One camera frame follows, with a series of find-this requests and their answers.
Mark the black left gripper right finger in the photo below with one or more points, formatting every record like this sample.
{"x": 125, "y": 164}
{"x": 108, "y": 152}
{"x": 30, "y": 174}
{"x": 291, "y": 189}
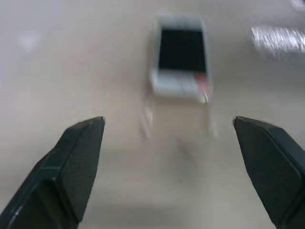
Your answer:
{"x": 274, "y": 164}

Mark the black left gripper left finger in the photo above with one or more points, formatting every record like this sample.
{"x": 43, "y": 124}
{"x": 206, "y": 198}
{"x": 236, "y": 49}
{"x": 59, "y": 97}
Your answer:
{"x": 59, "y": 171}

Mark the clear plastic phone case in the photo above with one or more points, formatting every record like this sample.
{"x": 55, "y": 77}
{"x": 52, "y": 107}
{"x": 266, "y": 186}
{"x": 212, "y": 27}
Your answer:
{"x": 152, "y": 119}

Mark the white box with black top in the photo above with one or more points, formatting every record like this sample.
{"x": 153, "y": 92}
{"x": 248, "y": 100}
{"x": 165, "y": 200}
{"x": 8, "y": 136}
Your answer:
{"x": 183, "y": 57}

